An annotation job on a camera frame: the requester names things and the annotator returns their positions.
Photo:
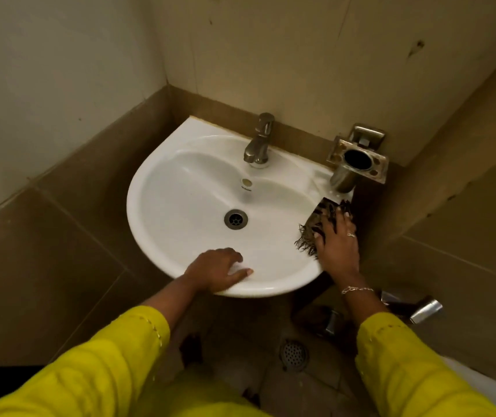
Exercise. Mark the person's left hand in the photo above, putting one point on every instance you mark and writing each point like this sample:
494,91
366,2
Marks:
211,271

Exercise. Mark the steel basin faucet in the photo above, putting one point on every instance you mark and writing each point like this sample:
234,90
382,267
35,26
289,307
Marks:
258,145

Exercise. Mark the white toilet rim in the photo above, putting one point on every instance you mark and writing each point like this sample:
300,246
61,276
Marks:
491,386

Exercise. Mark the metal pipe valve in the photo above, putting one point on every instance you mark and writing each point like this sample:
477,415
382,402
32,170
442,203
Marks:
331,323

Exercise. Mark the person's left thumb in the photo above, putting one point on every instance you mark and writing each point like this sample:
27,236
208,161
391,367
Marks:
241,275

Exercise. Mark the person's right thumb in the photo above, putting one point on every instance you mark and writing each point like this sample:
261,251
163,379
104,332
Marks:
318,235

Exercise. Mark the round floor drain grate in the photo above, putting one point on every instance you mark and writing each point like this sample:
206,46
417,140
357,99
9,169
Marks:
294,355

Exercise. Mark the metal wall tumbler holder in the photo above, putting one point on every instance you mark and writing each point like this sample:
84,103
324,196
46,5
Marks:
377,167

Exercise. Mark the steel tumbler cup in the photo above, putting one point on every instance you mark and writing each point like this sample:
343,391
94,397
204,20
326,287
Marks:
343,180

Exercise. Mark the yellow long-sleeved garment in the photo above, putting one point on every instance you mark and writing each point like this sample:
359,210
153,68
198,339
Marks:
100,369

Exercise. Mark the person's right forearm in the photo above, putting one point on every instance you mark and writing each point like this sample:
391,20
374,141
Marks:
363,301

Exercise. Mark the brown fringed cleaning cloth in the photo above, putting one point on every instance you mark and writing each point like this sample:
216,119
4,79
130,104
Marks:
313,223

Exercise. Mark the person's left forearm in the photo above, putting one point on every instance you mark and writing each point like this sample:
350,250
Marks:
170,299

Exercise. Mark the person's right hand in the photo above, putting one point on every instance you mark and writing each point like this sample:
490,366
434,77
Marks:
339,249

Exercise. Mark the steel sink drain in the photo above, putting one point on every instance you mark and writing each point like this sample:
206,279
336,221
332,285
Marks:
236,219

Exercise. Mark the white ceramic washbasin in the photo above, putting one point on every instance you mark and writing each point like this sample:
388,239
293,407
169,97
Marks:
178,199

